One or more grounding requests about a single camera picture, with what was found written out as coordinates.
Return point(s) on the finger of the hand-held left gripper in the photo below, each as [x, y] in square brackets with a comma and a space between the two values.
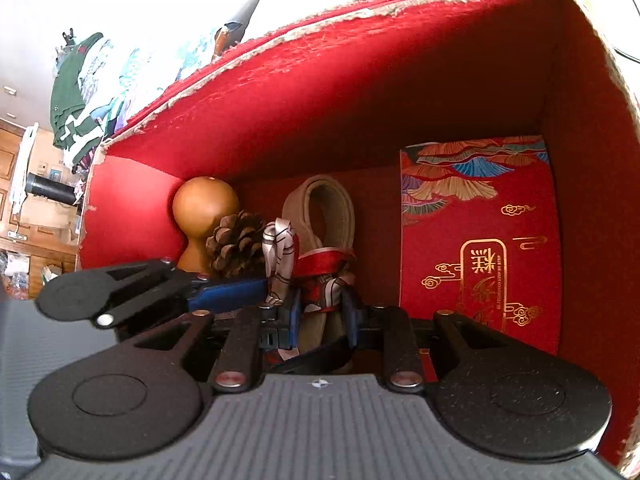
[230, 293]

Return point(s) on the red cardboard box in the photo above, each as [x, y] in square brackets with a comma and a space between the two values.
[350, 110]

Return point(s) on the orange wooden gourd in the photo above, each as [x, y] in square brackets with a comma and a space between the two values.
[205, 205]

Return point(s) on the blue patterned cloth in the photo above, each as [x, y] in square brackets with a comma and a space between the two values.
[200, 50]

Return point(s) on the pile of folded clothes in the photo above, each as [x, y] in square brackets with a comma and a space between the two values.
[70, 85]

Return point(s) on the black flashlight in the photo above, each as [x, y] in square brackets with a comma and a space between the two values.
[50, 187]

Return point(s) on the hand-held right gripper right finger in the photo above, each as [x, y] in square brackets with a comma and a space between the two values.
[352, 322]

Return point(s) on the red silver action figure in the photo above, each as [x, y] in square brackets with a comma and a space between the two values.
[280, 250]

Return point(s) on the wooden cabinet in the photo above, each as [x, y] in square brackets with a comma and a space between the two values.
[15, 255]

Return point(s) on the red patterned gift box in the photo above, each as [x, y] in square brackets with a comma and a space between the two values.
[475, 210]

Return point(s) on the white plastic bag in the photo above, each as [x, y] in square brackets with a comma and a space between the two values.
[24, 160]

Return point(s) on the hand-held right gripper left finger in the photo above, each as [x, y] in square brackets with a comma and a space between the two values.
[290, 327]

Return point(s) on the brown pinecone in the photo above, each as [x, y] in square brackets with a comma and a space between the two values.
[235, 245]

